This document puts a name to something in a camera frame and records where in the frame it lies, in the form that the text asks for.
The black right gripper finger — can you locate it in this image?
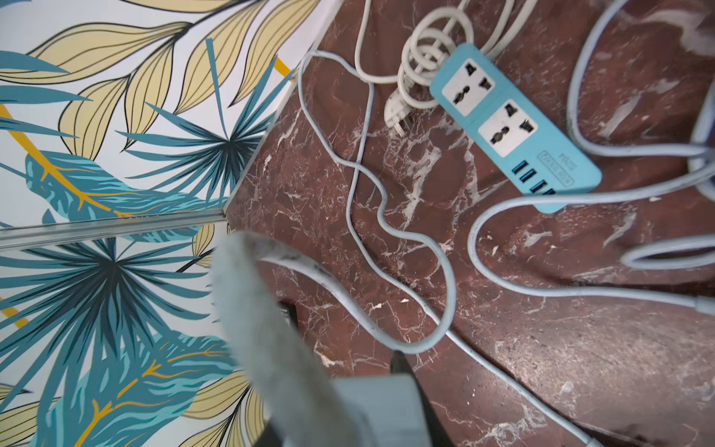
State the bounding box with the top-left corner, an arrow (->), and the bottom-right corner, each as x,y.
390,350 -> 454,447

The grey power strip cord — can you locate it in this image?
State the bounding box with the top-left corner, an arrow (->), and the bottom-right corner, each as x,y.
210,0 -> 715,447

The teal power strip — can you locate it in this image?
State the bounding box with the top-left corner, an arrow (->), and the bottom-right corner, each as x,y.
429,43 -> 603,197

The cream power strip cord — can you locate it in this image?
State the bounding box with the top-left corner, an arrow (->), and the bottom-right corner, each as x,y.
354,0 -> 540,138

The aluminium frame post left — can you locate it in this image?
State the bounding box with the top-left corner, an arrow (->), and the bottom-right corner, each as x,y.
1,209 -> 226,251

